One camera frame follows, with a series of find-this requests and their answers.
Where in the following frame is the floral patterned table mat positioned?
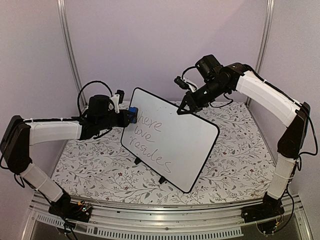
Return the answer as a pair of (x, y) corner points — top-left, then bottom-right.
(47, 100), (286, 205)

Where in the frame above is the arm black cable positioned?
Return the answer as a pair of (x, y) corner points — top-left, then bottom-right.
(76, 80), (113, 115)
(181, 65), (233, 108)

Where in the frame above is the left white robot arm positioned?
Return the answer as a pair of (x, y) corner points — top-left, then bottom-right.
(0, 93), (138, 217)

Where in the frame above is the aluminium corner post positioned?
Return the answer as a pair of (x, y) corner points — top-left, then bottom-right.
(246, 0), (275, 106)
(56, 0), (83, 93)

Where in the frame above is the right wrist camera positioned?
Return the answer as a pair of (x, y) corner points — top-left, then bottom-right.
(174, 76), (189, 90)

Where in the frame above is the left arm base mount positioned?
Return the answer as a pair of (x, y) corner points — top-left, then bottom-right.
(48, 199), (93, 223)

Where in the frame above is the right aluminium corner post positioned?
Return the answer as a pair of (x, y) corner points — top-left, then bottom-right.
(246, 0), (275, 106)

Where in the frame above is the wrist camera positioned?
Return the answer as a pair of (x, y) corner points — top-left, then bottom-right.
(174, 76), (189, 90)
(116, 89), (125, 104)

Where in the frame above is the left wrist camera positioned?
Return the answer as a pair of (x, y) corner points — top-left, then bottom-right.
(116, 89), (125, 104)

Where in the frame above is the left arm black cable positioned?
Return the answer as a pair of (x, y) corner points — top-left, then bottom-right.
(76, 80), (113, 115)

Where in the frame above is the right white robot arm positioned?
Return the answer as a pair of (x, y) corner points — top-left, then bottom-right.
(174, 54), (311, 218)

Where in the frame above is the blue whiteboard eraser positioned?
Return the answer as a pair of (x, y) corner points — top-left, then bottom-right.
(128, 107), (138, 124)

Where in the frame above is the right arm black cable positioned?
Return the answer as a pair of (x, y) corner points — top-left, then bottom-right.
(181, 65), (233, 108)

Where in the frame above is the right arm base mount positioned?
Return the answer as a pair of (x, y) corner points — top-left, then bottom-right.
(241, 195), (285, 223)

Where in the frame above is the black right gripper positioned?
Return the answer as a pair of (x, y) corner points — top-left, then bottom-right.
(176, 79), (229, 116)

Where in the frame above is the small black-framed whiteboard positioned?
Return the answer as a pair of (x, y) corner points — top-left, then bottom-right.
(120, 87), (220, 193)

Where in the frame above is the left aluminium corner post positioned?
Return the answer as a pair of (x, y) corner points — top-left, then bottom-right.
(56, 0), (83, 93)

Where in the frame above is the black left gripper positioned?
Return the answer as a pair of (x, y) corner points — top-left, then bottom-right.
(97, 109), (136, 132)

